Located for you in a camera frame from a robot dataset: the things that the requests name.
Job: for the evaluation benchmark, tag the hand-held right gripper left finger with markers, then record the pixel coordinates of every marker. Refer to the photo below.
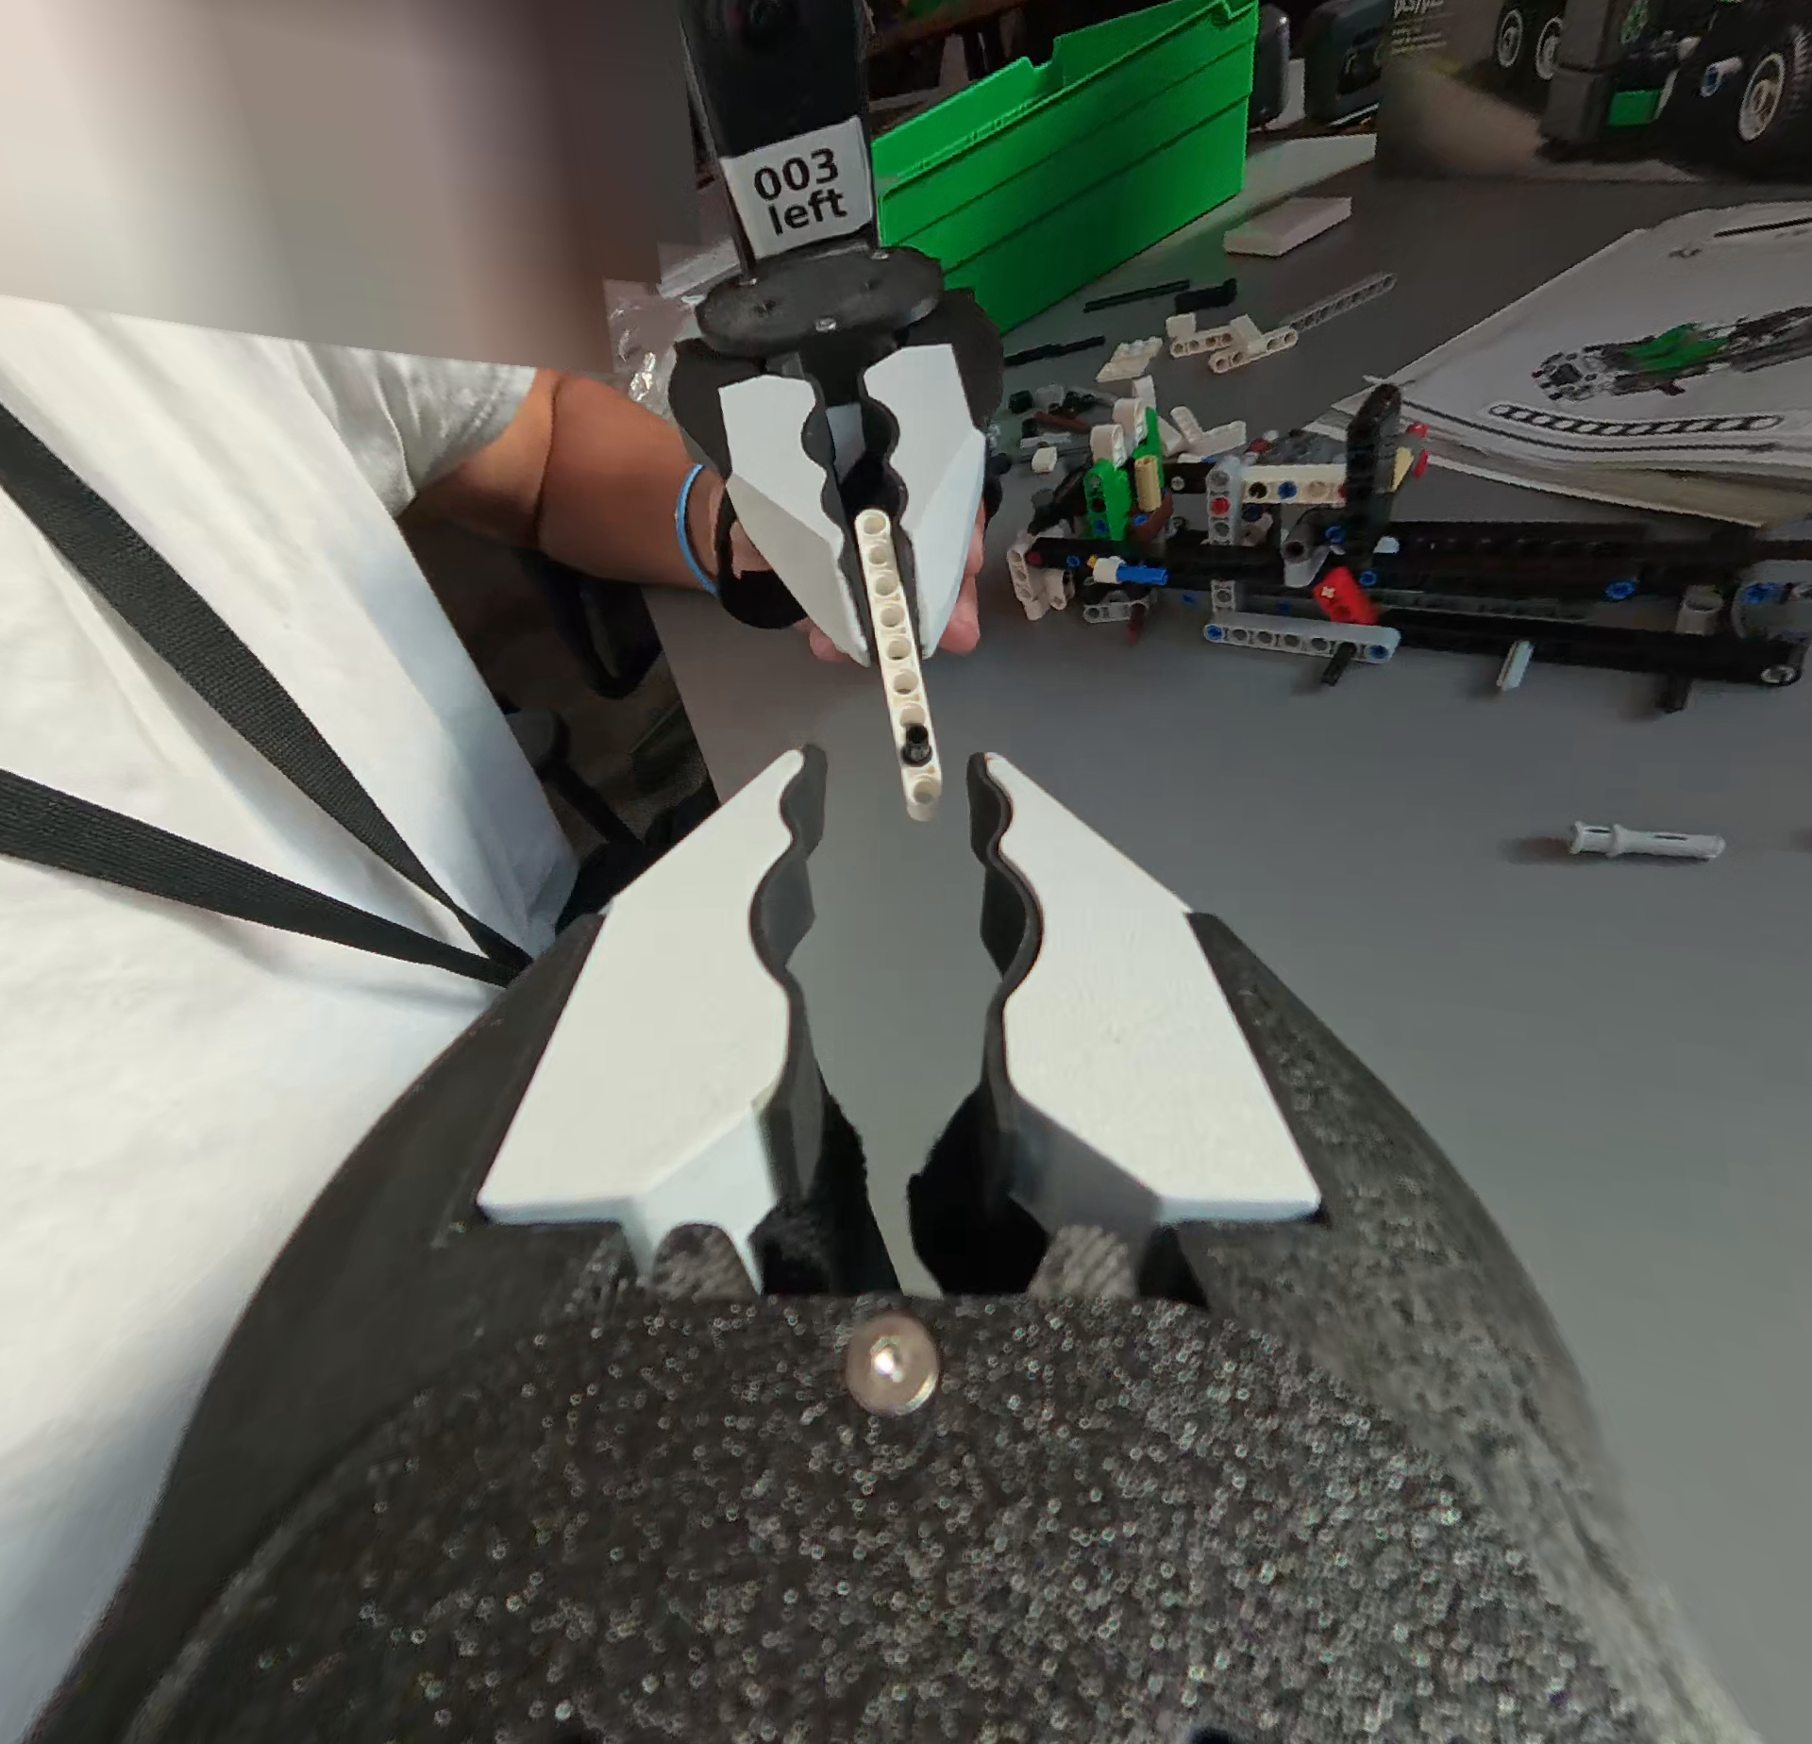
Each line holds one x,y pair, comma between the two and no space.
667,1052

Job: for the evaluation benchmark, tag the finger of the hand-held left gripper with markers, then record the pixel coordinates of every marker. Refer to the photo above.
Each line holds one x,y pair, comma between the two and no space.
941,456
786,498

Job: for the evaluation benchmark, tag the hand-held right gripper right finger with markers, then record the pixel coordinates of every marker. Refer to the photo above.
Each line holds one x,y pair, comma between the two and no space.
1147,1052

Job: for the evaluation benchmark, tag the white lego beam with holes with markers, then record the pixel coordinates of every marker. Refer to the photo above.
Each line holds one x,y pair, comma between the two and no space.
894,641

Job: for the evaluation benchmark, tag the person's left forearm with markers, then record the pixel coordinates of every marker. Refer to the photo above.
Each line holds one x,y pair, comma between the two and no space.
596,470

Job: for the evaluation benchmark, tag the black lego axle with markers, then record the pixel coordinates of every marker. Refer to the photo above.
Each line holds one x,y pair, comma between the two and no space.
1134,298
1055,352

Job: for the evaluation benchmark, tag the small white lego brick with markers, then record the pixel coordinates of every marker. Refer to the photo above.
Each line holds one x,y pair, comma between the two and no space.
1129,362

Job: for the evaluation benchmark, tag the white angled lego beam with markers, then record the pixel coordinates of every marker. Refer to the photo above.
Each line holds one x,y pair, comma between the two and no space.
1247,343

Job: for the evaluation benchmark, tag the white flat lego plate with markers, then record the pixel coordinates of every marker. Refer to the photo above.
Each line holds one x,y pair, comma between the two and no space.
1285,225

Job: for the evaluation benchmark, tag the thin grey lego beam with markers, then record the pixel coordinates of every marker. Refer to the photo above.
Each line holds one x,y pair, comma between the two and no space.
1338,305

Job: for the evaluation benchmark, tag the long grey lego pin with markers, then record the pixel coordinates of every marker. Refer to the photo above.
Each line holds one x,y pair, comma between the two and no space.
1649,841

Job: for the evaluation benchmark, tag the lego truck assembly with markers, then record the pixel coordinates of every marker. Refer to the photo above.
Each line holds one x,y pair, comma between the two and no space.
1488,555

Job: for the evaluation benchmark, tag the lego instruction booklet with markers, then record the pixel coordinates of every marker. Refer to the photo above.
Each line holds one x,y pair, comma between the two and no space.
1628,357

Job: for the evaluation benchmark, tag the lego set box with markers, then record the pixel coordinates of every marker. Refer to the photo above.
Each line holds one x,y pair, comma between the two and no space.
1559,46

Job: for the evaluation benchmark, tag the person's left hand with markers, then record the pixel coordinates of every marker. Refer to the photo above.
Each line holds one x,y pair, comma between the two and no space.
966,612

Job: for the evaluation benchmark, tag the blue wristband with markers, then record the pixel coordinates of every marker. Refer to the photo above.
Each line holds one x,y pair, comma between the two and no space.
694,542

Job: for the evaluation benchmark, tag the clear plastic bag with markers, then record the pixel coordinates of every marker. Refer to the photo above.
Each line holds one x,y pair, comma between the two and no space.
653,343

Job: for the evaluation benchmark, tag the green plastic bin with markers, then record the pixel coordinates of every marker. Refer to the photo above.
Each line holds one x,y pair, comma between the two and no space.
1063,172

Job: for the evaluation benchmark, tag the black chair armrest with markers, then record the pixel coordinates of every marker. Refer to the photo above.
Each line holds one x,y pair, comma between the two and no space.
624,726

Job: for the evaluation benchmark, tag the person's white shirt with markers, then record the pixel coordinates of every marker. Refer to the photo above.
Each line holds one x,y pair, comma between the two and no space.
213,1136

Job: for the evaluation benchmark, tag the dark device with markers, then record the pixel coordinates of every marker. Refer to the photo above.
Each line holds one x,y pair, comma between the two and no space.
1324,54

